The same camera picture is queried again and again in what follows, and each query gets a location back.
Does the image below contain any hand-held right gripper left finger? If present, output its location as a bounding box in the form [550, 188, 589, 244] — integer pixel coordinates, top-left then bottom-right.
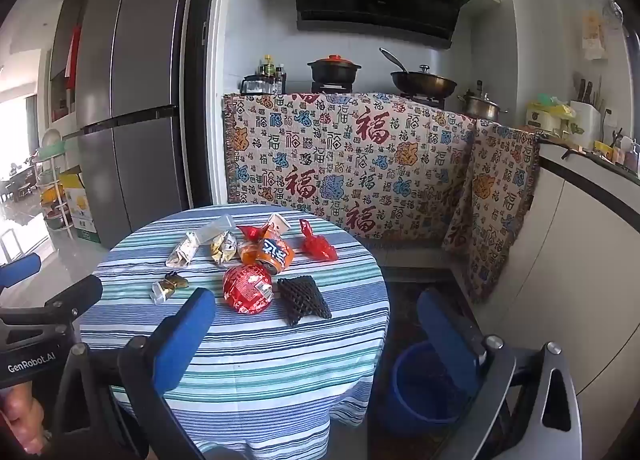
[50, 287, 218, 460]

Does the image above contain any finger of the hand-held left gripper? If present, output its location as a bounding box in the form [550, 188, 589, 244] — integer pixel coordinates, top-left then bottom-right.
[0, 275, 104, 329]
[0, 254, 42, 291]

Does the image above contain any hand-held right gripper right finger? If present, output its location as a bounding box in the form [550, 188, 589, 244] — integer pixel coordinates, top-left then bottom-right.
[367, 289, 583, 460]

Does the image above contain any blue plastic bucket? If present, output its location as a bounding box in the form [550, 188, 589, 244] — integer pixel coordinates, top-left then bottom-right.
[391, 341, 483, 433]

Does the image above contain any white bread bag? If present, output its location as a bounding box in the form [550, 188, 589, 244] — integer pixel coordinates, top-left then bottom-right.
[166, 231, 201, 269]

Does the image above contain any yellow clear snack bag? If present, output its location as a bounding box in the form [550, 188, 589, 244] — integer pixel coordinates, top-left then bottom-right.
[209, 231, 238, 267]

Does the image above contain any person's left hand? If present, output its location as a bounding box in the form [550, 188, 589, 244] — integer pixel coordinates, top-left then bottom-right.
[0, 382, 51, 460]

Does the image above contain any gold white wrapper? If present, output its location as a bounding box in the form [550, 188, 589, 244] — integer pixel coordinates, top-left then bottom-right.
[151, 272, 190, 305]

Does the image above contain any red round food container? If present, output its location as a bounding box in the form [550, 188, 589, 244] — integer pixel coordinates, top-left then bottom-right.
[222, 264, 275, 315]

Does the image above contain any round table with striped cloth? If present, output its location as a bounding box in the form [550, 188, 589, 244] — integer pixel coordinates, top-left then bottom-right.
[77, 205, 391, 458]

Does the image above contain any yellow cardboard box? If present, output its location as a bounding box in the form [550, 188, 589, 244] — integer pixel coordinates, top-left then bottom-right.
[59, 166, 101, 243]

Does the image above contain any orange white snack wrapper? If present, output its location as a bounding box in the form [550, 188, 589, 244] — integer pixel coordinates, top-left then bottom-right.
[239, 239, 263, 265]

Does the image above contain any black foam net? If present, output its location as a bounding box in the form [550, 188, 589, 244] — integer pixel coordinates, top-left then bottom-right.
[276, 276, 333, 327]

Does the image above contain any crushed orange drink can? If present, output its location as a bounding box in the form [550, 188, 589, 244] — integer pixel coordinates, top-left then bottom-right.
[257, 235, 297, 275]

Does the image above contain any green tiered storage rack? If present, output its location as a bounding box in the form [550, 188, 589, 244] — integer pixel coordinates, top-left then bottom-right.
[32, 130, 68, 231]

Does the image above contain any printed blanket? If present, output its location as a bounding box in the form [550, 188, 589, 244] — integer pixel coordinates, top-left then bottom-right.
[442, 117, 541, 303]
[222, 92, 477, 251]

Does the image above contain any red plastic bag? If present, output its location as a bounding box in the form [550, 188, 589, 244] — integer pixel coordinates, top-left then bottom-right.
[298, 219, 339, 261]

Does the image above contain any white kitchen counter cabinet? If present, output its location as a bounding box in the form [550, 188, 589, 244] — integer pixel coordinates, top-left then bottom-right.
[475, 137, 640, 441]

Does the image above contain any grey refrigerator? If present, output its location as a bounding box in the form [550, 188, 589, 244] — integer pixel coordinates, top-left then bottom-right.
[47, 0, 211, 248]

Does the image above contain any red hanging decoration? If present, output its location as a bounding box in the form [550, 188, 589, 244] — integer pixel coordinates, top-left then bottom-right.
[65, 24, 82, 90]

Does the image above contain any steel pot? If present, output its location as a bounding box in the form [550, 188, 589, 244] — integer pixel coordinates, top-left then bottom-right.
[457, 88, 508, 123]

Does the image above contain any yellow food package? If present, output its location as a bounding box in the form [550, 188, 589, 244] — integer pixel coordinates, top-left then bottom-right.
[525, 94, 577, 137]

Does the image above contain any dark wok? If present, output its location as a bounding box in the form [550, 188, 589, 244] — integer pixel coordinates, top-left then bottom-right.
[378, 47, 458, 98]

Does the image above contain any black condiment rack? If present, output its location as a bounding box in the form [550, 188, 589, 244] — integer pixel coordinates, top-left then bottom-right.
[240, 74, 275, 95]

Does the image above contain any cluster of small jars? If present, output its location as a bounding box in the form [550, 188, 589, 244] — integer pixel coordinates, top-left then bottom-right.
[592, 129, 640, 171]

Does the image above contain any white knife block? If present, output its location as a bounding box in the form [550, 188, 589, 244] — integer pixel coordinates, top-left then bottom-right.
[569, 72, 603, 151]

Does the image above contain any gas stove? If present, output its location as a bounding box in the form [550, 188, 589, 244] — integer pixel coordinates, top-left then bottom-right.
[311, 81, 447, 110]

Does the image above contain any black clay pot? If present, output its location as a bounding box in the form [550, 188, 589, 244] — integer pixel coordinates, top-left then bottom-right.
[306, 54, 363, 85]

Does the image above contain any black range hood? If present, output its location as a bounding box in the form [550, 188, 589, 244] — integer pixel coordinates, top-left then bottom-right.
[290, 0, 473, 49]

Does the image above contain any hanging yellow paper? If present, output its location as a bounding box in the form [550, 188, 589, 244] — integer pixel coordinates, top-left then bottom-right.
[582, 10, 609, 60]

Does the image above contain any brown wall cabinet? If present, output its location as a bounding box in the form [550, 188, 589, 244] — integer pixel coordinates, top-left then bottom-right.
[49, 0, 97, 123]

